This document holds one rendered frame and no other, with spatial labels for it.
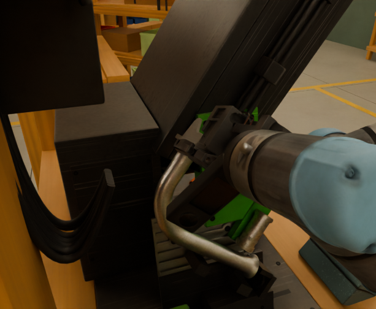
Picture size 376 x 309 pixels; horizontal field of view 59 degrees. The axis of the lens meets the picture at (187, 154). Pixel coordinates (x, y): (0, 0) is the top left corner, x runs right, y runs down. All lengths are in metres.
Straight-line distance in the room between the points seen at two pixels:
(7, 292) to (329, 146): 0.27
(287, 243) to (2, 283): 0.69
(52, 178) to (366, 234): 1.05
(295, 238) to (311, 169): 0.66
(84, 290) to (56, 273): 0.09
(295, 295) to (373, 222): 0.54
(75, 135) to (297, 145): 0.41
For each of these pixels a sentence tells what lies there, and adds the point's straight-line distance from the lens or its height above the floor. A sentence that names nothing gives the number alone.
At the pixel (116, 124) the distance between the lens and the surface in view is 0.62.
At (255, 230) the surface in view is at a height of 1.07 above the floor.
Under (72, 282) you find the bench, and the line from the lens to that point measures 0.83.
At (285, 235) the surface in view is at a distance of 0.90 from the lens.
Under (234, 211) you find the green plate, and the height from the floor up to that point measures 1.09.
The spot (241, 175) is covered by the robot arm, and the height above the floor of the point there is 1.32.
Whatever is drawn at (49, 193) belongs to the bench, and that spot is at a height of 0.88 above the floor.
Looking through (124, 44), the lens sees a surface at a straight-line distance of 3.66.
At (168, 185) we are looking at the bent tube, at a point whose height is 1.18.
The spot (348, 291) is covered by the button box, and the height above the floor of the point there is 0.93.
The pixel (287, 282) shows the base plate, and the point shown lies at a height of 0.90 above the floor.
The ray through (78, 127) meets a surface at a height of 1.24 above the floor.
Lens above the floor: 1.49
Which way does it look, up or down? 29 degrees down
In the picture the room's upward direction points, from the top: straight up
